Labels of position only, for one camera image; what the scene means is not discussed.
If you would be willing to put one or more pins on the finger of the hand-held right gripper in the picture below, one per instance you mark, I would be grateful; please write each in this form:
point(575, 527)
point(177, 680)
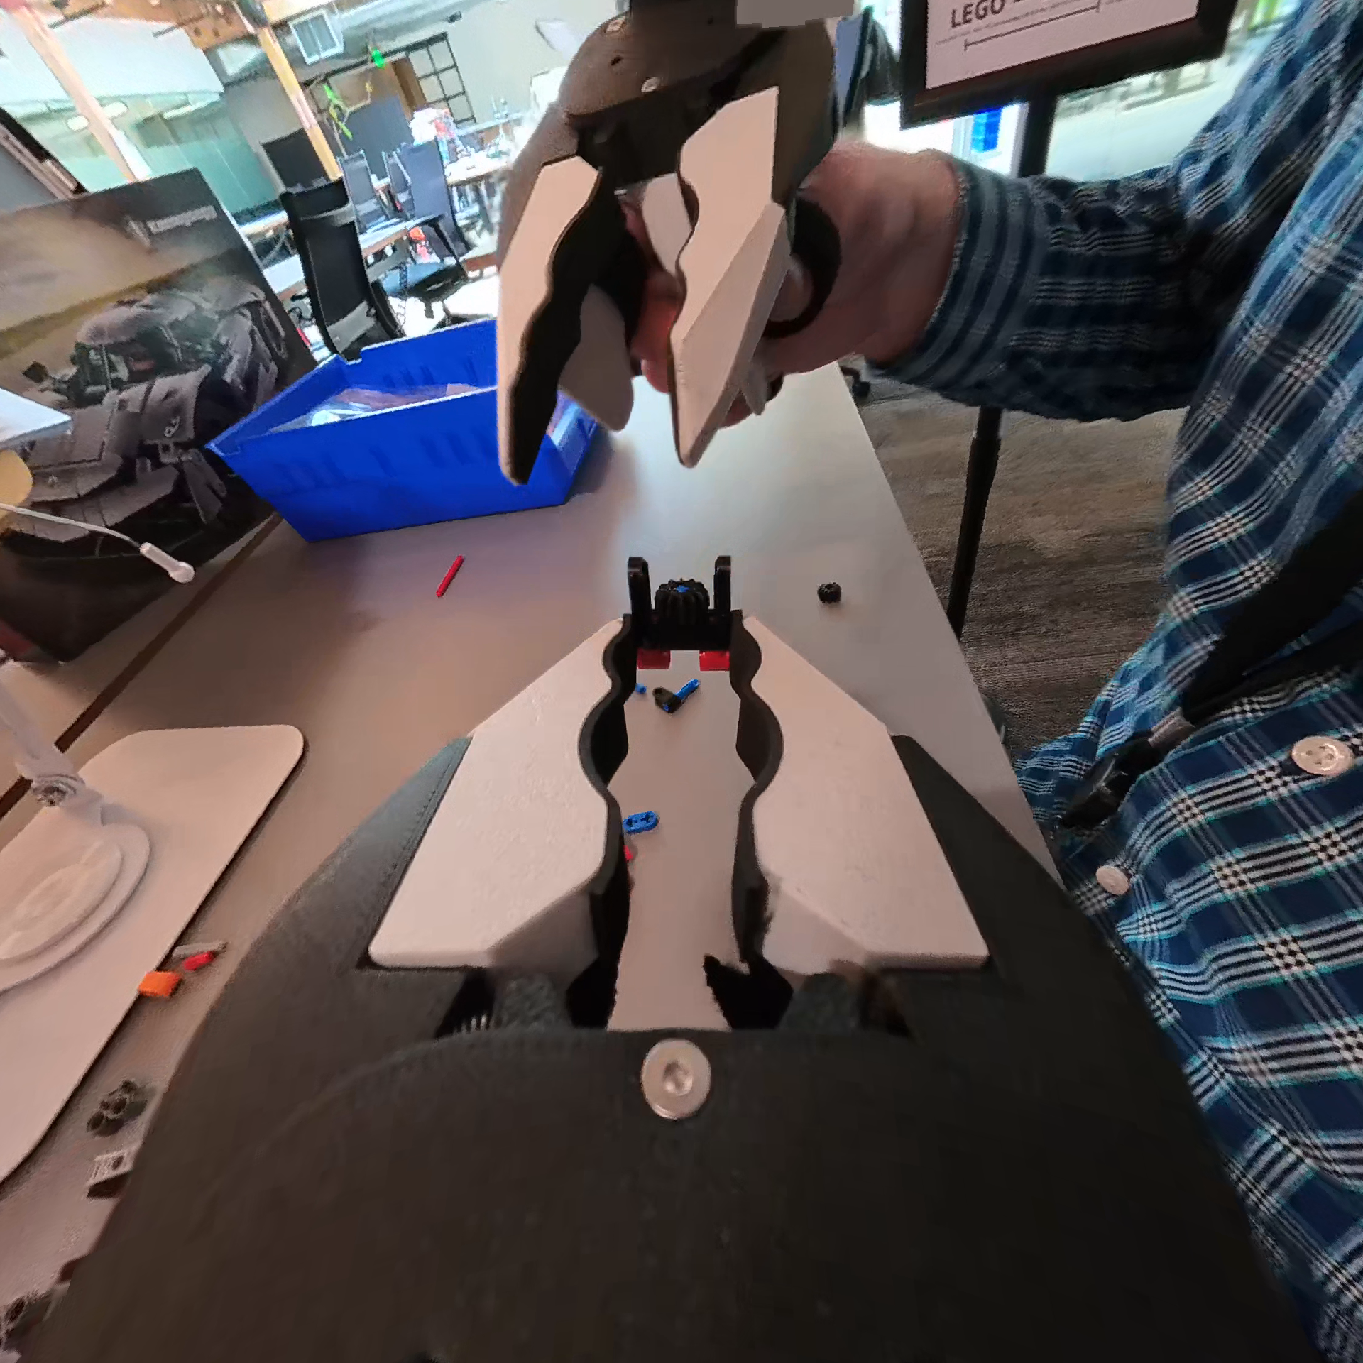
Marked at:
point(734, 213)
point(532, 277)

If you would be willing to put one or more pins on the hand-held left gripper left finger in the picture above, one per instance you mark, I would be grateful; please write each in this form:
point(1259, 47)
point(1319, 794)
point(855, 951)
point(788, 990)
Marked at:
point(500, 852)

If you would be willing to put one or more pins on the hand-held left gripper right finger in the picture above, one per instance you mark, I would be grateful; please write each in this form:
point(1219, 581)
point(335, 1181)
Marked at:
point(862, 852)

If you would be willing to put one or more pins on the black lego frame assembly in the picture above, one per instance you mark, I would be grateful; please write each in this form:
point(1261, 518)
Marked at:
point(681, 633)

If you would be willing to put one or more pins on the person's right forearm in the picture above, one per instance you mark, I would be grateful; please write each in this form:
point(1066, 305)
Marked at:
point(1065, 287)

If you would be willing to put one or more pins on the thin red lego axle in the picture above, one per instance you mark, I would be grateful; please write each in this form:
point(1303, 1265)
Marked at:
point(450, 575)

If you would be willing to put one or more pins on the red grey lego pin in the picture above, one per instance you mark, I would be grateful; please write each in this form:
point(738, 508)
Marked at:
point(199, 956)

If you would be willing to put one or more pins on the orange lego piece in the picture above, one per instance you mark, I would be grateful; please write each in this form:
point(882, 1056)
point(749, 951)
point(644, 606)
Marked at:
point(157, 985)

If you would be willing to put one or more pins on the dark printed lego box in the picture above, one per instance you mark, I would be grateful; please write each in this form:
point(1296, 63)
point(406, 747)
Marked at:
point(138, 351)

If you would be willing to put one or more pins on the black lego connector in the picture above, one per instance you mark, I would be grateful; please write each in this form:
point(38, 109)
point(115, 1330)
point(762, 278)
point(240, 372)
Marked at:
point(116, 1105)

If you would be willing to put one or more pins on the short grey lego beam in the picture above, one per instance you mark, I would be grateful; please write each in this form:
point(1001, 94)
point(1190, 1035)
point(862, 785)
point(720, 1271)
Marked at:
point(108, 1167)

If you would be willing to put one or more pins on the person's right hand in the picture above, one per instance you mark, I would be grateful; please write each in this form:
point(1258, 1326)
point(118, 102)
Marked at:
point(883, 244)

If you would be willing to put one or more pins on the black mesh office chair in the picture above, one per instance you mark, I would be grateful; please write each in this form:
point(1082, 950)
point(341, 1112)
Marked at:
point(335, 266)

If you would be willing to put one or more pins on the clear plastic bags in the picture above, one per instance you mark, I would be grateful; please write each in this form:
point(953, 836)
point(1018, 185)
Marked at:
point(351, 402)

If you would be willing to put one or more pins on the blue plastic bin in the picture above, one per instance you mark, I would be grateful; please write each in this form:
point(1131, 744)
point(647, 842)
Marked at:
point(372, 469)

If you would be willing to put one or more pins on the white book stand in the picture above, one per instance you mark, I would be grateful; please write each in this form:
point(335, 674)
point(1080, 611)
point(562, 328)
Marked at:
point(192, 809)

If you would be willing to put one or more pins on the person's plaid shirt torso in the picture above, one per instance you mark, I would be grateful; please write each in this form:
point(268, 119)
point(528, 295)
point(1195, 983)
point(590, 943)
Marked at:
point(1224, 958)

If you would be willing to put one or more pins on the white instruction booklet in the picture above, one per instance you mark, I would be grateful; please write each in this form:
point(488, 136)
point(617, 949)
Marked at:
point(31, 415)

